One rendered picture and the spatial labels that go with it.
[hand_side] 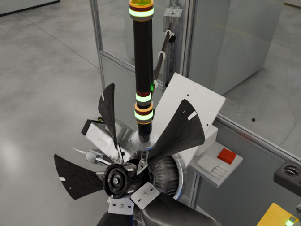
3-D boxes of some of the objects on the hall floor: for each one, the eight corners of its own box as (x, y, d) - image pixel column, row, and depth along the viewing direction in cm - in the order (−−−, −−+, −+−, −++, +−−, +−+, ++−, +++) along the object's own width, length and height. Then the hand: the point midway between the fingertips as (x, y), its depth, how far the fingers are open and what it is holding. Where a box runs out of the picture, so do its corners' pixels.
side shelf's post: (187, 221, 204) (201, 151, 149) (191, 225, 202) (207, 155, 147) (184, 225, 202) (197, 155, 147) (188, 228, 200) (203, 159, 145)
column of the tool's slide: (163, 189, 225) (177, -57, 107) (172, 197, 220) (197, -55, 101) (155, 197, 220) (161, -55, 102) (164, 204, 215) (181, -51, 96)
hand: (285, 223), depth 53 cm, fingers open, 8 cm apart
